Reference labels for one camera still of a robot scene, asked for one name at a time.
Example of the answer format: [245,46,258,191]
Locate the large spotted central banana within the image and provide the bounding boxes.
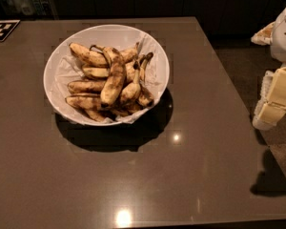
[92,45,126,108]

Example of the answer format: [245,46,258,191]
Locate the short banana under top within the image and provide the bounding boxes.
[82,64,109,78]

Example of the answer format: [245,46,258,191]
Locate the black white marker tag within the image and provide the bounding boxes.
[0,20,20,42]

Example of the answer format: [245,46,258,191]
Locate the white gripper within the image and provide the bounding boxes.
[251,8,286,131]

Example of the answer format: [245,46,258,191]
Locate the white bowl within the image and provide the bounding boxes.
[42,24,171,127]

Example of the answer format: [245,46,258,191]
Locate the top left spotted banana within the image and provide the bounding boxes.
[69,42,108,68]

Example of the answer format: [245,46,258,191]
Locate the middle left spotted banana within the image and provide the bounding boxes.
[68,80,105,94]

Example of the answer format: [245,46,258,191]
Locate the dark lower right banana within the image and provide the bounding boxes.
[137,87,154,108]

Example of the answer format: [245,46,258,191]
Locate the white bottles in background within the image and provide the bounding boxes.
[7,0,45,16]

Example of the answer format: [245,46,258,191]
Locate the curved stem right banana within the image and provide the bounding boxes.
[140,52,153,81]

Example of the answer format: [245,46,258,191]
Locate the lower left spotted banana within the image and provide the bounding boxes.
[65,94,101,110]

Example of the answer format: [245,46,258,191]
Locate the bottom small banana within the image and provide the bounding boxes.
[85,109,106,122]

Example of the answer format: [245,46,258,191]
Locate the right upright banana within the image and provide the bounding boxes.
[120,62,141,105]

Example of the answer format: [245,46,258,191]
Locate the top right banana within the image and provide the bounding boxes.
[120,43,139,63]

